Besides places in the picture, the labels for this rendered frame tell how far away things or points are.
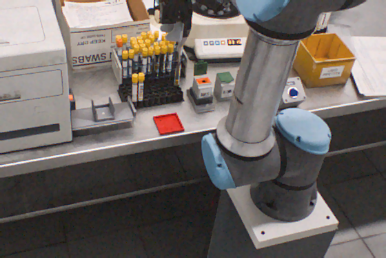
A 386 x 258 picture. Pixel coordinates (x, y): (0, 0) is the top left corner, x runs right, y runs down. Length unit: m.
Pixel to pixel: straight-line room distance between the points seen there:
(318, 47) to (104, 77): 0.67
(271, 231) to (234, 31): 0.70
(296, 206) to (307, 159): 0.14
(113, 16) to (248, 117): 0.86
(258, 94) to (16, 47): 0.55
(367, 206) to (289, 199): 1.41
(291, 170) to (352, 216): 1.43
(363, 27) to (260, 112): 1.10
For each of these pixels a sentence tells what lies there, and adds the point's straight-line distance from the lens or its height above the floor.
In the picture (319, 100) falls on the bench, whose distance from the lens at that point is 1.61.
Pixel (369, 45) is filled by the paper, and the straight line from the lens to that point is 1.89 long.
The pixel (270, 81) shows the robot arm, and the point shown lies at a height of 1.31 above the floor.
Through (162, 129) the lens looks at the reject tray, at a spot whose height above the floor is 0.88.
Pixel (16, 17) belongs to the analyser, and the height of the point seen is 1.17.
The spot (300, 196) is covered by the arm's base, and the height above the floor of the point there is 0.97.
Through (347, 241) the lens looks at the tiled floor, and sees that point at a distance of 2.44.
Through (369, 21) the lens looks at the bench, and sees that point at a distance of 2.05.
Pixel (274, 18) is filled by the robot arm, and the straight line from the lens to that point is 0.81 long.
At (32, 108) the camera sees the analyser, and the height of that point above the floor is 1.01.
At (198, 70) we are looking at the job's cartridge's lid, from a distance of 1.47.
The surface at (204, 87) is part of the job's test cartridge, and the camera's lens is 1.45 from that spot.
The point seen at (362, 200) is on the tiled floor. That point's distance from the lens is 2.61.
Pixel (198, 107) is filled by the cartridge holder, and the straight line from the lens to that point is 1.47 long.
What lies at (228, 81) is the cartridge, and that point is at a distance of 1.49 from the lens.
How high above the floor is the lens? 1.86
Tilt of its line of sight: 42 degrees down
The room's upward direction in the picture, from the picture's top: 4 degrees clockwise
